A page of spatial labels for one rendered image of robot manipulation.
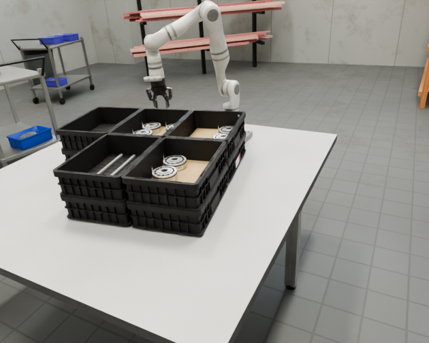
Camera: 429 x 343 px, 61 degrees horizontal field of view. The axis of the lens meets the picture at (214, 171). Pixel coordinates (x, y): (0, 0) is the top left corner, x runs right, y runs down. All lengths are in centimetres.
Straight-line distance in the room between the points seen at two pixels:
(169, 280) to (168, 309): 12
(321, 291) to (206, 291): 111
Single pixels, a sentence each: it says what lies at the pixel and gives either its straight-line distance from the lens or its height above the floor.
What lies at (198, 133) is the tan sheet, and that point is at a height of 83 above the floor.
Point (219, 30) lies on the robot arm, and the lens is 188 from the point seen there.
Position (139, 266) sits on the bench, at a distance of 129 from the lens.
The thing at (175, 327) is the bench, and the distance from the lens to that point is 109.
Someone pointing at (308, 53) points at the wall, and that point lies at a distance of 794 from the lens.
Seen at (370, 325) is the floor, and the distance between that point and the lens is 208.
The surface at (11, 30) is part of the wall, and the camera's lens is 833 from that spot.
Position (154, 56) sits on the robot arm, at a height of 124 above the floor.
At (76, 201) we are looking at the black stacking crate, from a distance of 153.
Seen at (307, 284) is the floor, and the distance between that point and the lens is 220.
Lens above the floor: 153
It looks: 27 degrees down
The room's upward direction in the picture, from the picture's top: 4 degrees counter-clockwise
